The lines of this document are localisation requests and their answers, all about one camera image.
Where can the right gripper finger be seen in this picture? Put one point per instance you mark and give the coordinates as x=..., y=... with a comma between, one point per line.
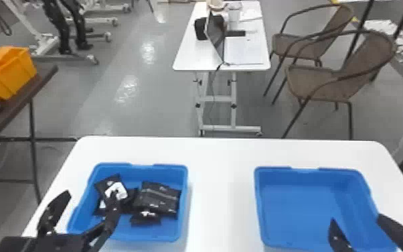
x=338, y=240
x=400, y=235

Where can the black part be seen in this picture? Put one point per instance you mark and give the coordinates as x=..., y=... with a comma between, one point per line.
x=157, y=198
x=144, y=219
x=108, y=184

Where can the white cup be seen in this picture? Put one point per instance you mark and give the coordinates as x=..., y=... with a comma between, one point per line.
x=234, y=14

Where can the blue tray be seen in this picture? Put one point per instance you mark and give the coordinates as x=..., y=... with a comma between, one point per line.
x=173, y=197
x=300, y=207

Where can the brown chair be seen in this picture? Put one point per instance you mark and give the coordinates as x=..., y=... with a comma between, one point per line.
x=331, y=82
x=310, y=44

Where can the black laptop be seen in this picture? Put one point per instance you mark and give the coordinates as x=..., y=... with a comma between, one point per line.
x=217, y=33

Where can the white side table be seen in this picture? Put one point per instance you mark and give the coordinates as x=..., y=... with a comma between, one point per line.
x=243, y=52

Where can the yellow tray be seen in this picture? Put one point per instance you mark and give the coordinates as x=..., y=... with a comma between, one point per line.
x=3, y=72

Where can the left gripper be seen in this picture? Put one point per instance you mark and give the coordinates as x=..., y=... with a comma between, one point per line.
x=59, y=244

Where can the dark side table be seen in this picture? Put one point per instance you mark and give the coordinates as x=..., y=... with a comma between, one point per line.
x=15, y=102

